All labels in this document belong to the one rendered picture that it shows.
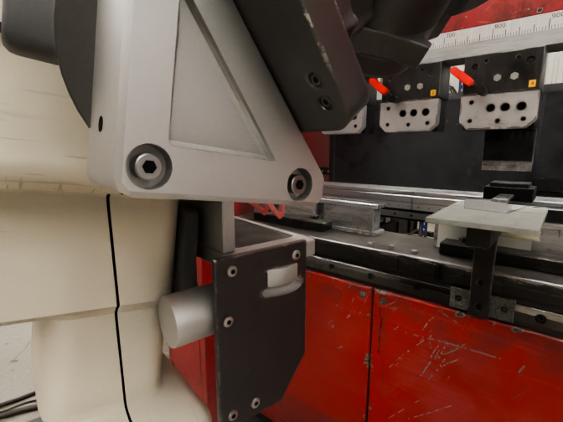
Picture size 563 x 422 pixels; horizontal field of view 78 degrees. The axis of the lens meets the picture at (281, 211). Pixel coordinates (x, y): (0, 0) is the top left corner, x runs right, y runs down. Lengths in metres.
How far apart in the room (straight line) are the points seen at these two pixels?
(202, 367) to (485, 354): 0.97
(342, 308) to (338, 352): 0.14
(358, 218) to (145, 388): 0.83
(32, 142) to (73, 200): 0.07
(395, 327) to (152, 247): 0.77
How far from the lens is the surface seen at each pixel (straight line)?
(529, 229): 0.71
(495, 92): 0.95
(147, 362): 0.37
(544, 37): 0.96
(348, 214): 1.09
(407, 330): 0.97
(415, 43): 0.24
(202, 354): 1.44
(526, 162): 0.96
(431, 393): 1.03
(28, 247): 0.29
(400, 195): 1.30
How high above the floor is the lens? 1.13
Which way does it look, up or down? 10 degrees down
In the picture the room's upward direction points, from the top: straight up
